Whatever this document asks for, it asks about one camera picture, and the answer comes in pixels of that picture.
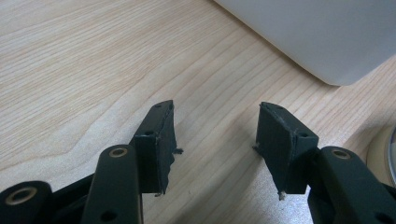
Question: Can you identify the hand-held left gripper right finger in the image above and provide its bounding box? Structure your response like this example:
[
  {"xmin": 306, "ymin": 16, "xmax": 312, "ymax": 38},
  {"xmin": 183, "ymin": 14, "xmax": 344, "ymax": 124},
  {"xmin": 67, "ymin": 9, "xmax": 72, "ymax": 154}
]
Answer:
[{"xmin": 252, "ymin": 101, "xmax": 320, "ymax": 201}]

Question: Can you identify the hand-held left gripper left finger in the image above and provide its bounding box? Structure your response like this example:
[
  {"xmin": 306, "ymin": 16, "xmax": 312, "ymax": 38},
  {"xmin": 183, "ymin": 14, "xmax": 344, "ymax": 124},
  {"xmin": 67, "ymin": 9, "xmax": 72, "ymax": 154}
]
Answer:
[{"xmin": 128, "ymin": 99, "xmax": 185, "ymax": 198}]

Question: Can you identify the white storage box base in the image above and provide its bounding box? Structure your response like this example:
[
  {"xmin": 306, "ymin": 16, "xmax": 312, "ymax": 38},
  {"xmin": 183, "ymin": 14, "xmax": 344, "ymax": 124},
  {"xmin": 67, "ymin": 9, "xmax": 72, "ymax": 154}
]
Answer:
[{"xmin": 213, "ymin": 0, "xmax": 396, "ymax": 87}]

